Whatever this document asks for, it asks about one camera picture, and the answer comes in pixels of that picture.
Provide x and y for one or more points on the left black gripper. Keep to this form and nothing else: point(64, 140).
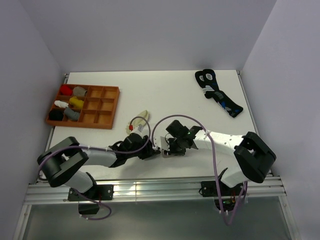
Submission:
point(149, 151)

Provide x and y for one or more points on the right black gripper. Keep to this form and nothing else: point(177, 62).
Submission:
point(172, 151)

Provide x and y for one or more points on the cream ankle sock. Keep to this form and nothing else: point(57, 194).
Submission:
point(141, 118)

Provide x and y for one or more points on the mauve sock with red stripe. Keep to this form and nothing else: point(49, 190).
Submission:
point(165, 155)

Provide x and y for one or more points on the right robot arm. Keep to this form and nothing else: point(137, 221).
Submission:
point(253, 157)

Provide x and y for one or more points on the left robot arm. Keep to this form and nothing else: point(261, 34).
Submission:
point(61, 164)

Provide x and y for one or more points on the black patterned sock front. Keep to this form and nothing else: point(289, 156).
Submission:
point(212, 91)

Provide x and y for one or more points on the black patterned sock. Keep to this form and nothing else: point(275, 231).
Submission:
point(200, 79)
point(212, 91)

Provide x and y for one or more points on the black patterned sock back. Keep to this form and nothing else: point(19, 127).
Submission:
point(200, 79)

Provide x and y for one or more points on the grey rolled sock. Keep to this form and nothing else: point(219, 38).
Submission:
point(71, 114)

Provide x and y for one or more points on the yellow rolled sock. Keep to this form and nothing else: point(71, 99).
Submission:
point(76, 102)

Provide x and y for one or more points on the taupe rolled sock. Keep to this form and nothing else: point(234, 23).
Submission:
point(79, 91)

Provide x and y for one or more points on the black rolled sock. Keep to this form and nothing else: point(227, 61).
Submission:
point(55, 115)

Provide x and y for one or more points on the white rolled sock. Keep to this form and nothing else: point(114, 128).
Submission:
point(61, 104)

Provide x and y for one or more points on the red rolled sock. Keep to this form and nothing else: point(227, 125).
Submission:
point(65, 90)

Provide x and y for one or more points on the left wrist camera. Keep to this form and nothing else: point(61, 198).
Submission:
point(137, 129)

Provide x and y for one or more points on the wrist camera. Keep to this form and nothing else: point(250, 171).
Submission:
point(137, 129)
point(160, 143)

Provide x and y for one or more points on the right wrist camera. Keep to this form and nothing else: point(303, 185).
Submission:
point(160, 143)

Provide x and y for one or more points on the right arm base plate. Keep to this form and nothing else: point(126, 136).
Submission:
point(209, 189)

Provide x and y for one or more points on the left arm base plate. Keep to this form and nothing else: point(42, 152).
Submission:
point(100, 192)

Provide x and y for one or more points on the aluminium front rail frame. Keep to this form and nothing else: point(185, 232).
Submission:
point(150, 190)

